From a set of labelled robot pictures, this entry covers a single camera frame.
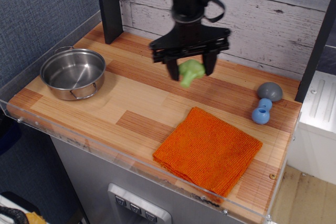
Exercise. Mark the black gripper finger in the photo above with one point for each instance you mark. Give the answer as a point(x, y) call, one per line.
point(209, 61)
point(173, 69)

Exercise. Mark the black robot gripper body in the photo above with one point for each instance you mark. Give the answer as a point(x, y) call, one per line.
point(186, 40)

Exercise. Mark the green toy broccoli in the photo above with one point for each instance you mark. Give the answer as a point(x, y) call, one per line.
point(190, 70)

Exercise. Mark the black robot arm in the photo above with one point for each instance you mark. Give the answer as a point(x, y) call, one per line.
point(192, 11)

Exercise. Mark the orange knitted towel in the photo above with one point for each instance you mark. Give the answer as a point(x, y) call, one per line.
point(207, 152)

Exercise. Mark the grey half-dome toy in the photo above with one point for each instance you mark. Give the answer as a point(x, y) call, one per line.
point(271, 91)

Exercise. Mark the blue dumbbell-shaped toy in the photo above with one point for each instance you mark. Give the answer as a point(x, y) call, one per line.
point(261, 114)

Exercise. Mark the stainless steel pot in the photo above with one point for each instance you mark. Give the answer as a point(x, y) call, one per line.
point(73, 74)

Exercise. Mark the clear acrylic edge guard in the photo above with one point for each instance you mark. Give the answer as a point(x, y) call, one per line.
point(129, 133)

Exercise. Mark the grey toy cabinet front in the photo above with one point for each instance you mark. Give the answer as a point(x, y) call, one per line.
point(91, 175)

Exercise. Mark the white ridged side unit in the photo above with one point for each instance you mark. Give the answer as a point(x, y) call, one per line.
point(312, 150)

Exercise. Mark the silver dispenser button panel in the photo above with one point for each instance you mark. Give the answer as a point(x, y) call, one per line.
point(140, 207)

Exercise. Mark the yellow object at bottom-left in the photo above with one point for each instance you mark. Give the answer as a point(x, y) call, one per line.
point(34, 218)

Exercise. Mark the dark grey right post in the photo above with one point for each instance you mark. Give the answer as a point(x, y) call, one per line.
point(317, 51)

